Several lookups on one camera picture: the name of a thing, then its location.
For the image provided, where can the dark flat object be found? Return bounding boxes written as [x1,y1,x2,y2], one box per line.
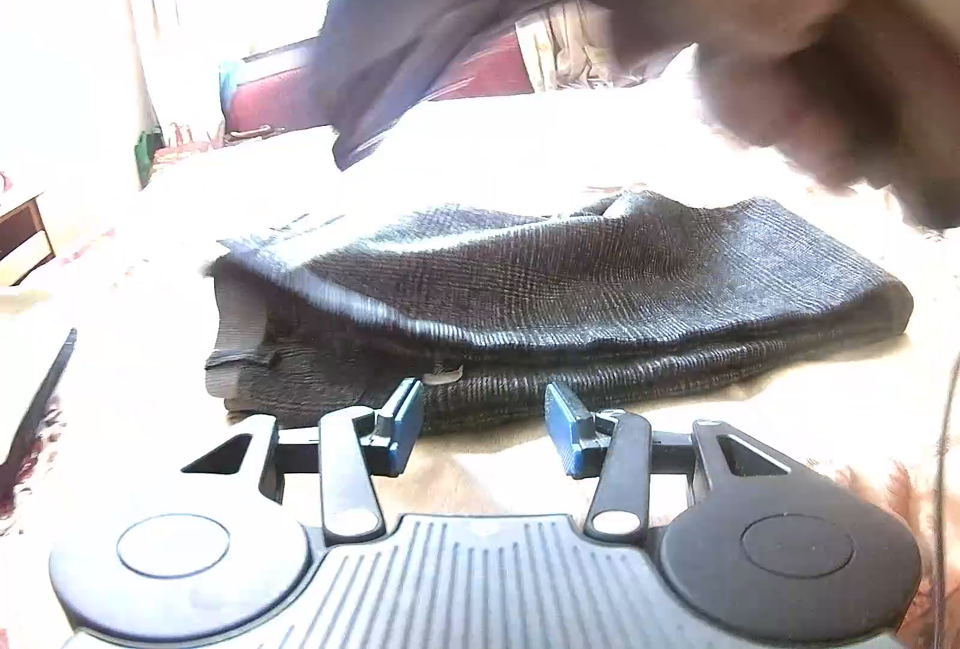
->
[0,327,79,464]

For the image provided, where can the green object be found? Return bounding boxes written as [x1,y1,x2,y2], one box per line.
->
[134,127,165,188]

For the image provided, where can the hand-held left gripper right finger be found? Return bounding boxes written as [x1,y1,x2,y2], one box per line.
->
[544,382,820,543]

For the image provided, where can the cream patterned curtain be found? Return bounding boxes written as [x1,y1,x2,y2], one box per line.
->
[516,0,695,92]

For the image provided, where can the wooden drawer cabinet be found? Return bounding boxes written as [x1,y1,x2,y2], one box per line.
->
[0,191,58,287]

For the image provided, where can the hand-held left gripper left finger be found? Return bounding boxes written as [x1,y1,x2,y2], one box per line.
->
[180,377,425,543]

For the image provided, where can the person's right hand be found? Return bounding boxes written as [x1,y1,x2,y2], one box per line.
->
[609,0,960,233]

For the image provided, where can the grey plaid pants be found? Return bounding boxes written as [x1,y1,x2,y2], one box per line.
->
[204,190,916,437]

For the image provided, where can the cream patterned bed blanket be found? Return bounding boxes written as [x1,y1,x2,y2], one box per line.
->
[0,71,960,649]

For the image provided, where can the red headboard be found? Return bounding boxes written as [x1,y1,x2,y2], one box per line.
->
[222,29,536,137]

